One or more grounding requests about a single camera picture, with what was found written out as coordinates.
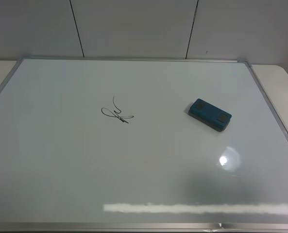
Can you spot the blue board eraser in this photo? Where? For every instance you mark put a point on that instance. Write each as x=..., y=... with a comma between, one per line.
x=210, y=115

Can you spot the white aluminium-framed whiteboard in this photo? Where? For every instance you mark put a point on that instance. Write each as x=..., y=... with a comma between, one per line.
x=66, y=167

